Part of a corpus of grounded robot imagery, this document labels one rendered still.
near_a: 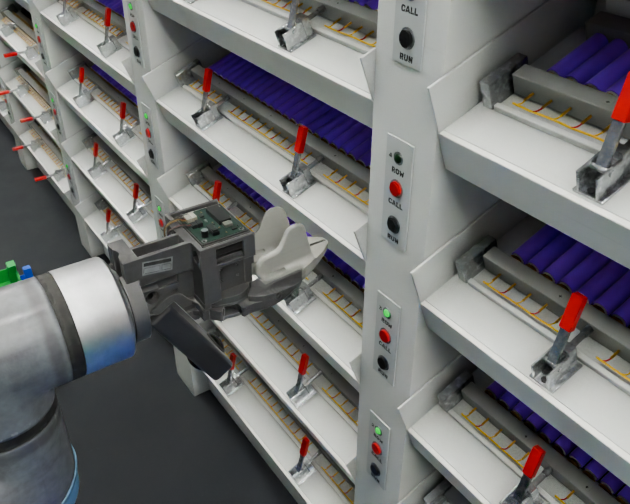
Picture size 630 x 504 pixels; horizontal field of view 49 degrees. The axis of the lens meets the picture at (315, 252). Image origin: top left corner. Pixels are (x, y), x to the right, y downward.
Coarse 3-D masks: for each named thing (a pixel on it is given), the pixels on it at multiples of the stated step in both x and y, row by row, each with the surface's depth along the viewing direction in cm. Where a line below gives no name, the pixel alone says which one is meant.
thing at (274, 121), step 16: (240, 96) 111; (256, 112) 106; (272, 112) 105; (272, 128) 104; (288, 128) 101; (320, 144) 96; (336, 160) 92; (352, 160) 91; (352, 176) 90; (368, 176) 88; (368, 192) 89
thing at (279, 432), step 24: (240, 360) 150; (216, 384) 147; (240, 384) 145; (264, 384) 141; (240, 408) 141; (264, 408) 140; (264, 432) 136; (288, 432) 133; (288, 456) 131; (312, 456) 127; (312, 480) 126; (336, 480) 124
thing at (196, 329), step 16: (176, 304) 65; (160, 320) 60; (176, 320) 61; (192, 320) 66; (176, 336) 62; (192, 336) 63; (208, 336) 67; (192, 352) 64; (208, 352) 65; (224, 352) 69; (208, 368) 66; (224, 368) 67
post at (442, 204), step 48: (384, 0) 64; (432, 0) 59; (480, 0) 60; (528, 0) 63; (384, 48) 67; (432, 48) 61; (480, 48) 62; (384, 96) 69; (384, 144) 71; (432, 144) 65; (432, 192) 68; (480, 192) 72; (384, 240) 77; (432, 240) 71; (384, 288) 80; (432, 336) 80; (384, 384) 87
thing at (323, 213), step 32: (192, 64) 122; (160, 96) 123; (192, 96) 120; (192, 128) 113; (224, 128) 110; (256, 128) 107; (224, 160) 108; (256, 160) 102; (320, 192) 92; (352, 192) 91; (320, 224) 88; (352, 224) 86; (352, 256) 85
